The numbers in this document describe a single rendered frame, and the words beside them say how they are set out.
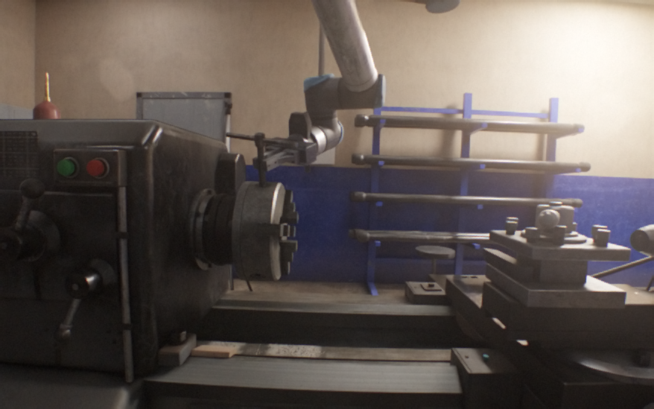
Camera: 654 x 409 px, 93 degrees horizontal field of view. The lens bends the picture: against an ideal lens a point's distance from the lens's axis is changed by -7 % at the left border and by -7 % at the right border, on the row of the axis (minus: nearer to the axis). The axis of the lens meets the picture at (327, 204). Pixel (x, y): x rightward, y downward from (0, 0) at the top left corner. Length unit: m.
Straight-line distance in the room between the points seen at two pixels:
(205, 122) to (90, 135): 3.40
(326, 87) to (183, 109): 3.36
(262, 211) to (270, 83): 3.36
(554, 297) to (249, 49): 3.94
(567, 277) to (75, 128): 0.94
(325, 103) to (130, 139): 0.52
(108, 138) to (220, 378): 0.51
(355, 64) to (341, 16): 0.14
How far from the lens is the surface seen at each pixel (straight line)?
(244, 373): 0.76
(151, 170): 0.69
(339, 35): 0.77
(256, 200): 0.78
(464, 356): 0.79
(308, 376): 0.74
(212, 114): 4.10
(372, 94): 0.93
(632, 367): 0.73
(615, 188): 5.13
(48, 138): 0.80
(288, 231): 0.79
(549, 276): 0.68
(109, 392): 0.78
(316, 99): 0.98
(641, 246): 1.19
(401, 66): 4.12
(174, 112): 4.28
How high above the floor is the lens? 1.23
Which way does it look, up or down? 5 degrees down
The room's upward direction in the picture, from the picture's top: 2 degrees clockwise
